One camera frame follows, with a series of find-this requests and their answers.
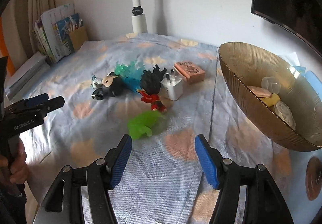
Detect black-haired doll white outfit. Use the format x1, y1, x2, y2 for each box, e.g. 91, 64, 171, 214
91, 72, 125, 99

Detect teal translucent splash piece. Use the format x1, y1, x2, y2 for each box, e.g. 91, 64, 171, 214
114, 61, 145, 93

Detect green translucent splash piece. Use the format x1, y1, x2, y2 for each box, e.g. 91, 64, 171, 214
127, 111, 164, 139

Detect clear plastic item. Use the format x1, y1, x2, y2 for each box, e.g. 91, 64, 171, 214
273, 101, 296, 130

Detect black-haired figure red outfit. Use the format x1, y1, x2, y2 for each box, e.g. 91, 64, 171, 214
139, 70, 166, 113

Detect yellow rectangular block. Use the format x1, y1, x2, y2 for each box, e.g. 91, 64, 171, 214
260, 93, 281, 107

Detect black spiky figure piece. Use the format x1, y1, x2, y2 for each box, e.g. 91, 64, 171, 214
153, 64, 168, 81

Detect white usb charger plug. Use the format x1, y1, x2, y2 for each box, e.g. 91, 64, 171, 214
161, 70, 183, 101

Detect clear plastic cup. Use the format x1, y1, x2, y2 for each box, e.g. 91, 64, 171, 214
261, 76, 281, 94

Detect person's left hand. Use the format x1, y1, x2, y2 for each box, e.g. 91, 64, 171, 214
10, 139, 29, 185

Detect flat white books pile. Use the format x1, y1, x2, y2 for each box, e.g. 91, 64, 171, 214
4, 52, 50, 102

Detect brown round coaster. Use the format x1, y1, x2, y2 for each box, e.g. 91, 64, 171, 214
305, 156, 321, 201

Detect upright books stack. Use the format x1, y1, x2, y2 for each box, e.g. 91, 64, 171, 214
34, 3, 81, 64

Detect yellow pencil holder box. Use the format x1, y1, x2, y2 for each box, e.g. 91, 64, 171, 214
69, 26, 88, 52

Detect patterned blue tablecloth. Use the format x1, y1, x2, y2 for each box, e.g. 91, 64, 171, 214
21, 34, 321, 223

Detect white lamp pole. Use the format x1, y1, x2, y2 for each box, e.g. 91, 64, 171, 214
132, 0, 147, 33

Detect light blue box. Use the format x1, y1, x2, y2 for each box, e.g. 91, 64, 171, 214
279, 52, 322, 99

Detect orange capybara card box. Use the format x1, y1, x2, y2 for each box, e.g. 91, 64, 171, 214
173, 60, 206, 85

